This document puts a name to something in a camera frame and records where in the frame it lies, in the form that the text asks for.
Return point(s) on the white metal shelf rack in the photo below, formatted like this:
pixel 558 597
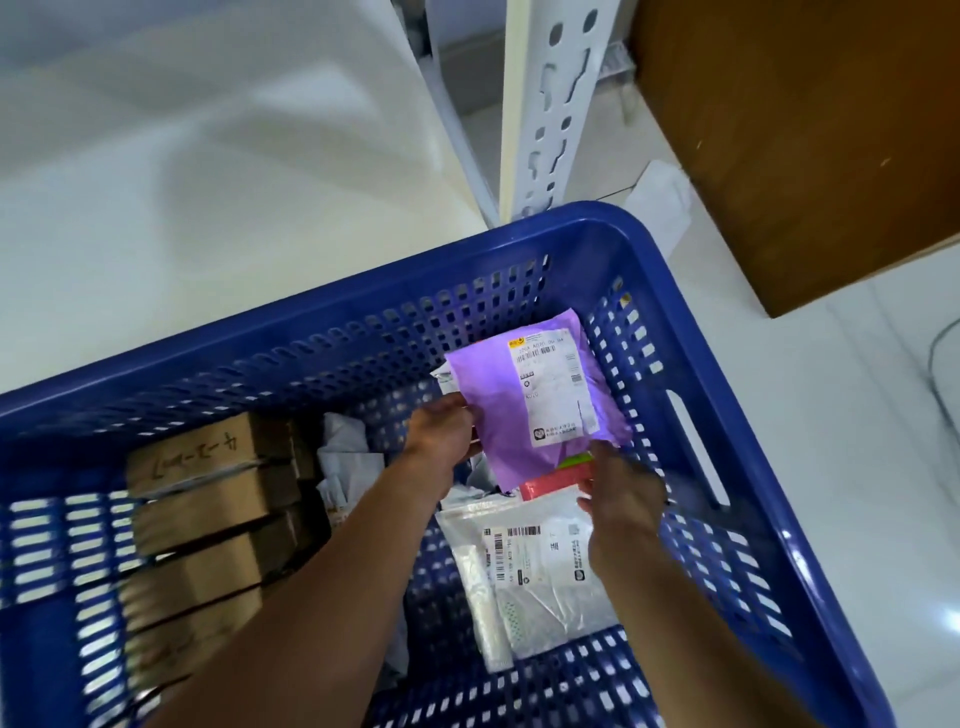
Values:
pixel 225 187

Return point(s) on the red mailer bag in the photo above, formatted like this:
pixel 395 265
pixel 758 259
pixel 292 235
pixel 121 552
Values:
pixel 551 487

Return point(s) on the green mailer bag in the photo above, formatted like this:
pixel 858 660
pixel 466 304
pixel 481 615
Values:
pixel 576 459

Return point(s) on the blue plastic basket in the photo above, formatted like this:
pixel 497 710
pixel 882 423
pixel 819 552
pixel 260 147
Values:
pixel 600 240

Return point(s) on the person's left forearm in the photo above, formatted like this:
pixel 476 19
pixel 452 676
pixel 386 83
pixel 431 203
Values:
pixel 300 600

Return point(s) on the person's right hand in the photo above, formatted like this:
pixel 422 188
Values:
pixel 622 510

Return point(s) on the small brown cardboard box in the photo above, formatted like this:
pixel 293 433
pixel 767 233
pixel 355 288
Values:
pixel 187 634
pixel 217 510
pixel 195 574
pixel 202 450

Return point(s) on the person's right forearm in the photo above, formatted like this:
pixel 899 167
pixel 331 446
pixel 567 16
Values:
pixel 690 660

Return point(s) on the light blue mailer bag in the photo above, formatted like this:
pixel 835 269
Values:
pixel 446 375

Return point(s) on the white mailer bag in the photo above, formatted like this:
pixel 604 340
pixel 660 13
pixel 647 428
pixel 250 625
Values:
pixel 540 600

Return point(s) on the person's left hand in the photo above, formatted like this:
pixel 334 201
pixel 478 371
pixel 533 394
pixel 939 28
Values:
pixel 439 439

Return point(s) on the white paper sheet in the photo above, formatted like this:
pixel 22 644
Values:
pixel 660 202

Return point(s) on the purple mailer bag front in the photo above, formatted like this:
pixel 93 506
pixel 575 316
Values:
pixel 495 405

